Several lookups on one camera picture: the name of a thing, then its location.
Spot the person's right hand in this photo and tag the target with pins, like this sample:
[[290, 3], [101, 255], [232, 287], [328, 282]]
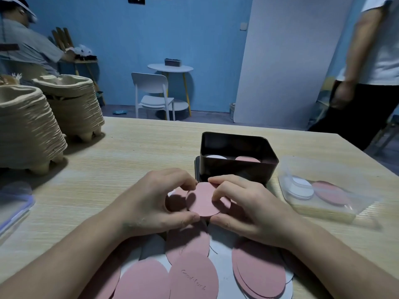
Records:
[[258, 214]]

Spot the person's left hand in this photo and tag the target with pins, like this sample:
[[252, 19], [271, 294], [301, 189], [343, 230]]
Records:
[[149, 205]]

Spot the person's left thumb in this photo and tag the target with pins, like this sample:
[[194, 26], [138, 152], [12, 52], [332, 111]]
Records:
[[174, 220]]

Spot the person's right thumb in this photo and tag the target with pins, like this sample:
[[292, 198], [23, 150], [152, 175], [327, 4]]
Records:
[[229, 224]]

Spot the person's right middle finger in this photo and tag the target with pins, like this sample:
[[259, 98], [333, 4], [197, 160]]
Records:
[[227, 181]]

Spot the pink paper circle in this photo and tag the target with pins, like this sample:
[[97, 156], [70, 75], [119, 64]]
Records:
[[247, 159], [201, 200], [175, 200], [332, 193]]

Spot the person's left forearm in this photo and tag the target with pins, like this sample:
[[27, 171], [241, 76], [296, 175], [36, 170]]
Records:
[[71, 258]]

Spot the person's right forearm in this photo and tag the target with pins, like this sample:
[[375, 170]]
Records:
[[336, 261]]

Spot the dark metal tin box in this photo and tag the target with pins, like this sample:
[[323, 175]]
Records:
[[237, 171]]

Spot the white paper circle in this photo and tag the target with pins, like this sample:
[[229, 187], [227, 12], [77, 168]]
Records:
[[216, 157]]

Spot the dark tin lid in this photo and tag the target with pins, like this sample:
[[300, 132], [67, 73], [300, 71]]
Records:
[[197, 169]]

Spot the pile of paper discs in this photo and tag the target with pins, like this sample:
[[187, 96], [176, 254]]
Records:
[[193, 270]]

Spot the small white basket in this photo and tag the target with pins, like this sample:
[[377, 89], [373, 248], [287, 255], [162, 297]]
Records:
[[232, 112]]

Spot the stack of white discs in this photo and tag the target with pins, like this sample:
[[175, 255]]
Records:
[[301, 188]]

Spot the clear plastic container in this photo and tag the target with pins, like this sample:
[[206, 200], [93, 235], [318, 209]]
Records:
[[330, 211]]

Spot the small blue flat object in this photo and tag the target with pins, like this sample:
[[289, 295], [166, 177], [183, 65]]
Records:
[[119, 112]]

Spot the white plastic chair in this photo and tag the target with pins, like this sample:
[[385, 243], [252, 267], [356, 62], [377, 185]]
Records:
[[149, 85]]

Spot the round white side table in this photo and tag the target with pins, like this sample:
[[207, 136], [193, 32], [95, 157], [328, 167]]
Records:
[[170, 69]]

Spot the dark rectangular box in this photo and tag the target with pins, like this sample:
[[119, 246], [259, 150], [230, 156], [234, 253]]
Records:
[[173, 62]]

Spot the large white board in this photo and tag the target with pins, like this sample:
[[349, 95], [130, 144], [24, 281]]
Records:
[[290, 59]]

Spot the stack of pulp trays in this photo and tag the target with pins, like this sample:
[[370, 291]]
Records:
[[74, 105], [25, 130]]

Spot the small yellow-legged table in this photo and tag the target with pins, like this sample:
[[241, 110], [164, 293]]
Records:
[[89, 63]]

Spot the wooden slats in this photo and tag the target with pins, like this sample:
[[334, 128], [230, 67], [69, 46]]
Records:
[[62, 38]]

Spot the white head-worn visor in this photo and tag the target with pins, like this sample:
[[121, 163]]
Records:
[[21, 6]]

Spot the white wall switch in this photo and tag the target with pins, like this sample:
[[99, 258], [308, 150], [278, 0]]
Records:
[[243, 26]]

